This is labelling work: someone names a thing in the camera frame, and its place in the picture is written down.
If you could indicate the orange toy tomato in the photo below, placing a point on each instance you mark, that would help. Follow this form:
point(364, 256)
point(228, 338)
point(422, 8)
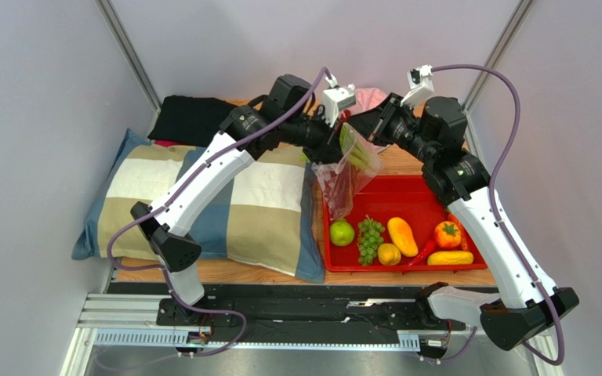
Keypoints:
point(447, 235)

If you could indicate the pink bucket hat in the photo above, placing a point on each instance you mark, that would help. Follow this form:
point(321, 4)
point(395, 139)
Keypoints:
point(369, 98)

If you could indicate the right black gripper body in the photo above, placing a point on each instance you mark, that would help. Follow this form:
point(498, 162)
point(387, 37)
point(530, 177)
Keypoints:
point(385, 121)

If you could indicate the black folded cloth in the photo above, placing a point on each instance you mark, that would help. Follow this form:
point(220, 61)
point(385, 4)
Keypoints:
point(191, 121)

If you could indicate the orange toy mango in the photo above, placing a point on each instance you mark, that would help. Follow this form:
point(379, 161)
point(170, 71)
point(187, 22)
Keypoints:
point(402, 236)

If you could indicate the clear zip top bag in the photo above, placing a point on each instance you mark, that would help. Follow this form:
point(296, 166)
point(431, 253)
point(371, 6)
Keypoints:
point(361, 178)

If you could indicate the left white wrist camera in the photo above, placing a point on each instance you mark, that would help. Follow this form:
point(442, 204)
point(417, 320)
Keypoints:
point(336, 100)

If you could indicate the yellow toy lemon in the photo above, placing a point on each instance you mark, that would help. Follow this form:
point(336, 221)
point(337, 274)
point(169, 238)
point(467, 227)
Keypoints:
point(389, 254)

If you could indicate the red toy chili pepper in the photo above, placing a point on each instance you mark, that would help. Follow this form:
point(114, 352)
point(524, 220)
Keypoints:
point(420, 253)

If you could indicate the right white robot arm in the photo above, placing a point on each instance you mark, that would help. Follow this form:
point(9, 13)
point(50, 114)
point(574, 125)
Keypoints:
point(527, 301)

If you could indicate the yellow toy banana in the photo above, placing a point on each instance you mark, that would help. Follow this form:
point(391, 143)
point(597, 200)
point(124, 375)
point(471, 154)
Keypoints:
point(449, 258)

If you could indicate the red plastic tray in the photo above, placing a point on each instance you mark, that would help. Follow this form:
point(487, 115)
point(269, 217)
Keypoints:
point(385, 197)

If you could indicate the toy carrot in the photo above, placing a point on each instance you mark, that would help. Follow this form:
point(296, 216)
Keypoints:
point(464, 236)

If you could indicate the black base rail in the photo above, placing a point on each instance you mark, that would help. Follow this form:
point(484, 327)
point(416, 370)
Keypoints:
point(296, 317)

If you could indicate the green toy apple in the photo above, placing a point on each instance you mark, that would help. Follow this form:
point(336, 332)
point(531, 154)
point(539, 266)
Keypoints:
point(341, 233)

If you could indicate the green toy grapes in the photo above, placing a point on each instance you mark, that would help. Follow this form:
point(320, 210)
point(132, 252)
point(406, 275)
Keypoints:
point(370, 237)

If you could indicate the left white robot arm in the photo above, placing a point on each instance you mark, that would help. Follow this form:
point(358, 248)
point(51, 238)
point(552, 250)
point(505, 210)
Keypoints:
point(243, 137)

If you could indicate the red toy lobster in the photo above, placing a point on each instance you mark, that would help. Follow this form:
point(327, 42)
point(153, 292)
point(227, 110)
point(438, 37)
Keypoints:
point(339, 190)

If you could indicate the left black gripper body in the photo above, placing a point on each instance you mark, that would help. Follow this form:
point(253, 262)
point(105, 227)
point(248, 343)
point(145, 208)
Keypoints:
point(319, 137)

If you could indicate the plaid patchwork pillow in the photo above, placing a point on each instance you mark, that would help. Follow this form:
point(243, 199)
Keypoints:
point(263, 217)

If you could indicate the toy celery stalk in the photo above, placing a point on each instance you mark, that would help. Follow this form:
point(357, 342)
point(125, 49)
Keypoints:
point(354, 150)

